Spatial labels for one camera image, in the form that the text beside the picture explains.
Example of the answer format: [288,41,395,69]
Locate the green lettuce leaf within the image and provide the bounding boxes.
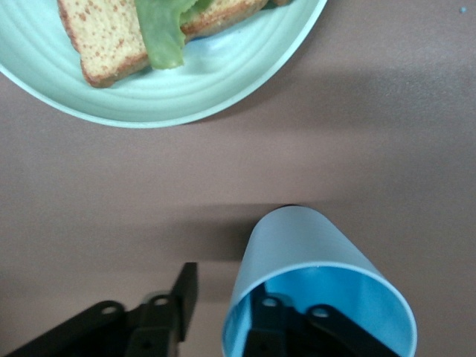
[135,0,210,71]

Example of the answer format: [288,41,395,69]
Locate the blue cup with white wad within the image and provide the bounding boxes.
[222,206,417,357]

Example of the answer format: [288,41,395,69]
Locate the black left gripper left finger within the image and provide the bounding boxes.
[1,261,199,357]

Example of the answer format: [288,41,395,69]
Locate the toast bread slice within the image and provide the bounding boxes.
[179,0,269,39]
[57,0,150,89]

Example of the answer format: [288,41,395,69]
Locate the mint green plate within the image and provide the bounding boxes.
[0,0,329,129]

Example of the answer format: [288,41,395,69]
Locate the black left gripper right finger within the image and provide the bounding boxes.
[243,290,405,357]

